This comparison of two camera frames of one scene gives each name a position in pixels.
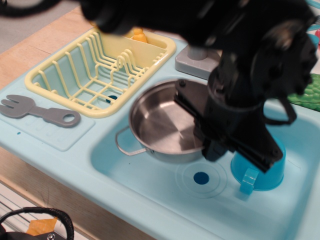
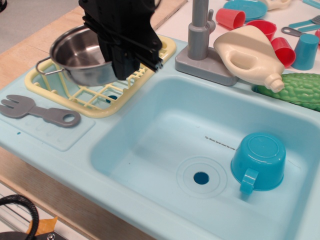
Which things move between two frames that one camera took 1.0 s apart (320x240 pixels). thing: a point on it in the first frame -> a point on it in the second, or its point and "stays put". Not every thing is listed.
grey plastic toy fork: [25, 106] stays put
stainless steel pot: [159, 124] -> [76, 50]
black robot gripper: [229, 115] -> [125, 33]
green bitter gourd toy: [310, 97] stays put
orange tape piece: [37, 227] stays put
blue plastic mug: [251, 178] stays put
